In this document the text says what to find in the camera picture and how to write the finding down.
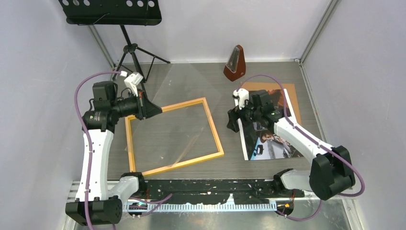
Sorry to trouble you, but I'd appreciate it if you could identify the brown metronome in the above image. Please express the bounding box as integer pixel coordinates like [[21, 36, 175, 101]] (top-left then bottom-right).
[[223, 45, 246, 82]]

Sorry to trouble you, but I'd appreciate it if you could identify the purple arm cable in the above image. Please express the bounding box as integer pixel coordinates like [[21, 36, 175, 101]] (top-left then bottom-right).
[[74, 71, 123, 230], [237, 74, 366, 222]]

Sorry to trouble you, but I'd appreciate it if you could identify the black music stand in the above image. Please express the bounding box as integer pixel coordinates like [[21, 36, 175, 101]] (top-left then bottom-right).
[[59, 0, 170, 91]]

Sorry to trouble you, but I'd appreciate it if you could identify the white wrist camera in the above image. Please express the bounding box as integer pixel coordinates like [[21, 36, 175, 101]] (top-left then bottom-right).
[[120, 71, 144, 97], [232, 88, 249, 110]]

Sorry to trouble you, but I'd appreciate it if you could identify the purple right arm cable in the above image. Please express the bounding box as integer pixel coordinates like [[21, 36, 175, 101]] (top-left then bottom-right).
[[237, 74, 366, 222]]

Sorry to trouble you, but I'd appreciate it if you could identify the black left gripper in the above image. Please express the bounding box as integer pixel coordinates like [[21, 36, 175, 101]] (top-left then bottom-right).
[[112, 89, 162, 120]]

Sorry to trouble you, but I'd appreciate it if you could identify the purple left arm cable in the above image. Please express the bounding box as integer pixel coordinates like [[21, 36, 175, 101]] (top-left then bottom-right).
[[74, 71, 123, 230]]

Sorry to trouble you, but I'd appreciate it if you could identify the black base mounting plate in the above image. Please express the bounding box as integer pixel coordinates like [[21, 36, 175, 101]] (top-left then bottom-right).
[[130, 179, 305, 205]]

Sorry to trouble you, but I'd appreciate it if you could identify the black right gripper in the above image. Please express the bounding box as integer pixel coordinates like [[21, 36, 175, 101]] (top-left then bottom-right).
[[227, 97, 261, 133]]

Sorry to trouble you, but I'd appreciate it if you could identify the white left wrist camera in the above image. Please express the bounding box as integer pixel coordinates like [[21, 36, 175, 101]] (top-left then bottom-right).
[[120, 71, 144, 97]]

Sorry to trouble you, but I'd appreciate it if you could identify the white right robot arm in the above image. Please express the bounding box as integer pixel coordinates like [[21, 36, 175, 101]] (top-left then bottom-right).
[[227, 88, 356, 201]]

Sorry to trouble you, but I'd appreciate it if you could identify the brown backing board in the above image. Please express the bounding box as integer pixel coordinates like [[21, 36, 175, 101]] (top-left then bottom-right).
[[240, 82, 302, 125]]

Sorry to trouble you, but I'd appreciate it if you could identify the printed photo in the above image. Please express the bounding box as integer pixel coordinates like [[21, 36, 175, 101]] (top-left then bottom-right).
[[238, 90, 302, 161]]

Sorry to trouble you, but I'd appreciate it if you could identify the yellow wooden picture frame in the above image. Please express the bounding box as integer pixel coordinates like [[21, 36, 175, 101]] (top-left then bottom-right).
[[124, 97, 225, 176]]

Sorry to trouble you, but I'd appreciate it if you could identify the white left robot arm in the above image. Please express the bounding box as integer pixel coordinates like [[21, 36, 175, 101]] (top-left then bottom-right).
[[65, 80, 162, 229]]

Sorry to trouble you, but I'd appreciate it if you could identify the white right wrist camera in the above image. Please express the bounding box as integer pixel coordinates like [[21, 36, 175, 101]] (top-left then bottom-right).
[[232, 88, 249, 110]]

